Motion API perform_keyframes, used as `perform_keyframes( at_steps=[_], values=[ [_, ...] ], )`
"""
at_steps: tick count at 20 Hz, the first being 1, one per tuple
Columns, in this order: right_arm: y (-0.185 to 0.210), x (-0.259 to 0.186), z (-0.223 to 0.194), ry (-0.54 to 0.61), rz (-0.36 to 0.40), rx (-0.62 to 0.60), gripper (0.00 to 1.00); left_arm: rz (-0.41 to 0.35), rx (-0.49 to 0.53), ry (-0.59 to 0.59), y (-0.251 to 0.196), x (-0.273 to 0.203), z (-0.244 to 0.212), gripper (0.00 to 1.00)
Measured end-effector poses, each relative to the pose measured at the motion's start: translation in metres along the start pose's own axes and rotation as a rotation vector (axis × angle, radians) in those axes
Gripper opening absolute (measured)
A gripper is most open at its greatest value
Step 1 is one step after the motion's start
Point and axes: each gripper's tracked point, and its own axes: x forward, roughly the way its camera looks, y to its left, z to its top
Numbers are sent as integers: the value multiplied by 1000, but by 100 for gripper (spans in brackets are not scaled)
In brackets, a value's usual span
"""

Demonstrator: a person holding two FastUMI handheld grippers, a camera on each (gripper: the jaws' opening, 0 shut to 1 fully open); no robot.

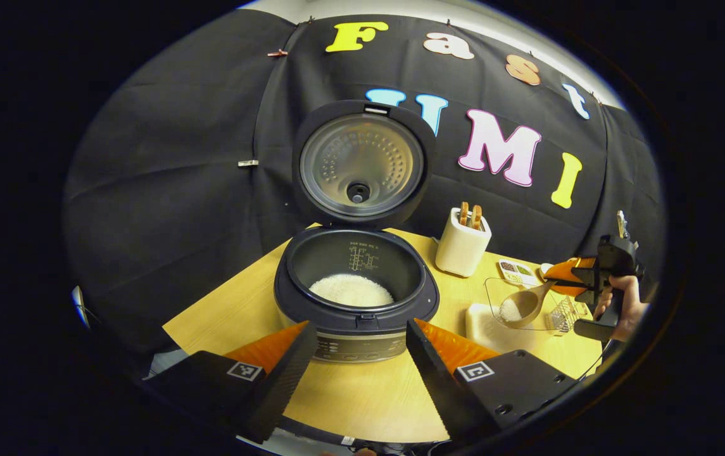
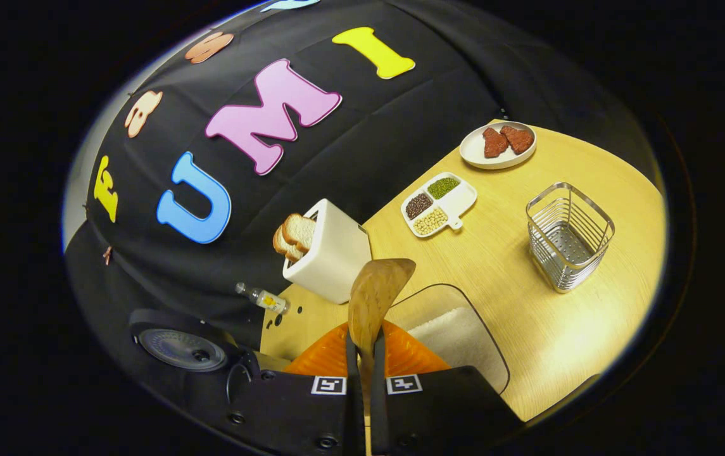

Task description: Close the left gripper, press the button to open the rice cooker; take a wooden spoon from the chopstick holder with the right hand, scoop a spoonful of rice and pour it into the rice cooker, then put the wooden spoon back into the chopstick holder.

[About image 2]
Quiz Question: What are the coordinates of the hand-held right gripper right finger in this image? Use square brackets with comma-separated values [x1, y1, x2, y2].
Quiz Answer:
[372, 320, 524, 456]

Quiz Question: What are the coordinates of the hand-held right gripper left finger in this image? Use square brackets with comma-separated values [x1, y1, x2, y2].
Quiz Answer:
[226, 322, 366, 456]

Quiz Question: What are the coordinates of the wooden spoon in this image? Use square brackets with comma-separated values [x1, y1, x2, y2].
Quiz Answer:
[348, 258, 417, 456]

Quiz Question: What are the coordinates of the clear rice container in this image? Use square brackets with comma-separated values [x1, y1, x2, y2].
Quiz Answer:
[382, 283, 510, 395]

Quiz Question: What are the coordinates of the black rice cooker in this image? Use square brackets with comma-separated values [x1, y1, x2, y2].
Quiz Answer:
[128, 308, 292, 412]

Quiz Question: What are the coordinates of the metal wire chopstick holder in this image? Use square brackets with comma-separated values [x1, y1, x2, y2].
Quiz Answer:
[526, 182, 615, 294]

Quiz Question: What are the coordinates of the small clear glass bottle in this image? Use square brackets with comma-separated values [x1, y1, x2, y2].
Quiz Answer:
[236, 282, 290, 315]

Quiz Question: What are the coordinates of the white toaster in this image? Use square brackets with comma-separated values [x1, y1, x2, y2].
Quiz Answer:
[282, 198, 373, 305]

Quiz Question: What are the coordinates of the bread slice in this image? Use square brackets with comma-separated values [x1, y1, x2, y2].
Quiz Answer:
[281, 213, 317, 254]
[272, 225, 306, 263]

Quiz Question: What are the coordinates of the white divided bean dish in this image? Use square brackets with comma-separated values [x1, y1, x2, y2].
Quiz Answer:
[400, 172, 478, 239]

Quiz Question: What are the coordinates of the white round plate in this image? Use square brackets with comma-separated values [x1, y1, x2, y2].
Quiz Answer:
[459, 120, 538, 170]

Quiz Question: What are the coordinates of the red meat piece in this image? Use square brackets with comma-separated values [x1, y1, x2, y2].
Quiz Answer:
[500, 125, 535, 155]
[482, 127, 510, 159]

